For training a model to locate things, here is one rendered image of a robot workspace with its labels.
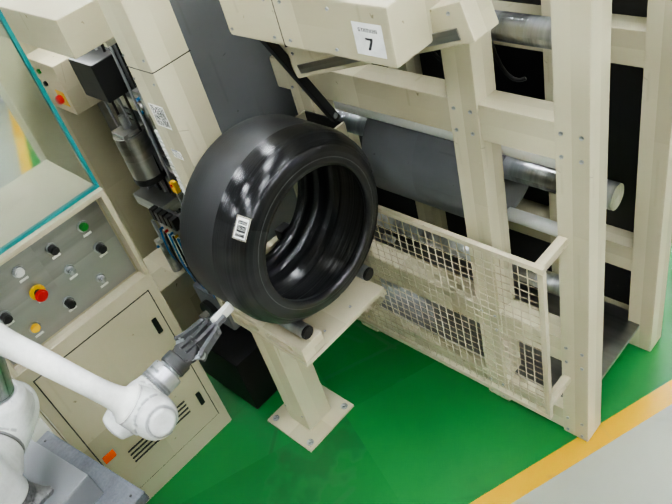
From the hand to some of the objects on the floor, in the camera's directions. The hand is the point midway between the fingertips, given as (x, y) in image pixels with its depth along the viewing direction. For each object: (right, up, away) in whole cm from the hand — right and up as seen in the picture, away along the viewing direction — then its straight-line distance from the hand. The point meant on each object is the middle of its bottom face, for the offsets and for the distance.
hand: (222, 314), depth 193 cm
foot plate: (+21, -51, +102) cm, 116 cm away
